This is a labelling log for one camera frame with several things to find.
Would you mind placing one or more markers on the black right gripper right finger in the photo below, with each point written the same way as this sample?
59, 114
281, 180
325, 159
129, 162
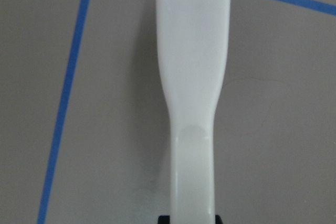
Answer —
218, 220

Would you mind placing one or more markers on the beige hand brush black bristles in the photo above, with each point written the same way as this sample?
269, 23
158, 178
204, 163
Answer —
192, 39

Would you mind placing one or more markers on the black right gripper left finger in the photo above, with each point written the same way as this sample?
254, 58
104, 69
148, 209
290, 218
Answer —
163, 219

